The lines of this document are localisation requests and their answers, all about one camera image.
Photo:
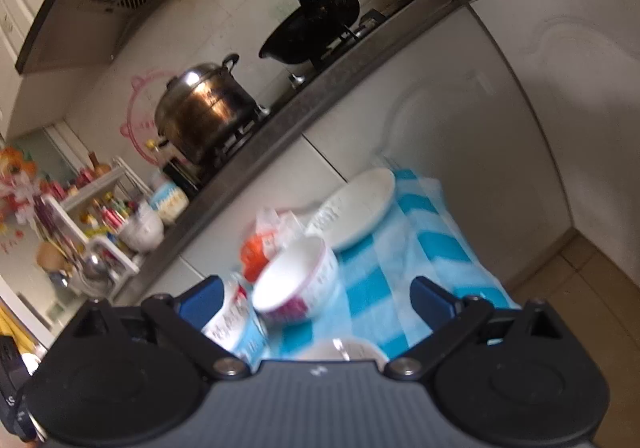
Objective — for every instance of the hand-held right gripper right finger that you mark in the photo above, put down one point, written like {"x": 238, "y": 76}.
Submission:
{"x": 425, "y": 300}

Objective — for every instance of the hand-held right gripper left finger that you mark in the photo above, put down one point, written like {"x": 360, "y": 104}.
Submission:
{"x": 205, "y": 300}

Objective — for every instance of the blue cartoon print bowl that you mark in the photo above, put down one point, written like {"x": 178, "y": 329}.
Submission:
{"x": 232, "y": 323}

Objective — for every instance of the white bowl with red band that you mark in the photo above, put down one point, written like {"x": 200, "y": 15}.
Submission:
{"x": 290, "y": 278}

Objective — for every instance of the white bowl with pink line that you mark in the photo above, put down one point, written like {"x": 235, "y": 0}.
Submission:
{"x": 350, "y": 350}

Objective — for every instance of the white flower print plate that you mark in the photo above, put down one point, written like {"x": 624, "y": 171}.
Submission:
{"x": 360, "y": 208}

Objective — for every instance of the yellow cloth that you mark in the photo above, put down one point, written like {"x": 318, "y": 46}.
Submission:
{"x": 7, "y": 328}

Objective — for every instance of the blue white checkered tablecloth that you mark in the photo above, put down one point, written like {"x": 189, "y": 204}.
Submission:
{"x": 380, "y": 278}

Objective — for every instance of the orange tissue packet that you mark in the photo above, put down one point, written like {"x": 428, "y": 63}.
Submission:
{"x": 260, "y": 248}

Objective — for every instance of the white striped bowl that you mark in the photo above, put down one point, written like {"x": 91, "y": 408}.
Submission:
{"x": 142, "y": 230}

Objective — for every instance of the light blue patterned bowl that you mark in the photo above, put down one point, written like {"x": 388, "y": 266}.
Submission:
{"x": 167, "y": 203}

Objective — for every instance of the steel ladle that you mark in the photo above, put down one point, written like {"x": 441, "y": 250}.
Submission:
{"x": 95, "y": 265}

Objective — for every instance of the beige scoop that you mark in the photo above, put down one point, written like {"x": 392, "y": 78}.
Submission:
{"x": 47, "y": 255}

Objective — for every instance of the assorted condiment jars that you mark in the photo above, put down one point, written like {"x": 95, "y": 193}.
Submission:
{"x": 105, "y": 215}

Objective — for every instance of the yellow capped bottle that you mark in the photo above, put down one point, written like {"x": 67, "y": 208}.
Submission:
{"x": 152, "y": 148}

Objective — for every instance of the white dish rack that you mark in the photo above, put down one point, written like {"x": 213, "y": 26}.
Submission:
{"x": 60, "y": 218}

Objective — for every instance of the steel cooking pot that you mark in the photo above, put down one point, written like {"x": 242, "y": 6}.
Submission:
{"x": 205, "y": 113}

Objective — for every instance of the white lower kitchen cabinet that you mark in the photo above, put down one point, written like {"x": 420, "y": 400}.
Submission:
{"x": 450, "y": 103}

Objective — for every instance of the dragon window decoration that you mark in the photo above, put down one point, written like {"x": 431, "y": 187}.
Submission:
{"x": 17, "y": 178}

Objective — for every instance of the black gas stove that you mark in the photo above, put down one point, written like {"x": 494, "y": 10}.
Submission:
{"x": 280, "y": 91}

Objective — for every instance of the black wok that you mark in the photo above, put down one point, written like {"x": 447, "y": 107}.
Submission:
{"x": 315, "y": 23}

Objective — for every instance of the range hood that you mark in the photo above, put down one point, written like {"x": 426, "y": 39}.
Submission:
{"x": 75, "y": 13}

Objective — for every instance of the pink round wall sticker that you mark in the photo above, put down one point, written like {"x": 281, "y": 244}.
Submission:
{"x": 137, "y": 108}

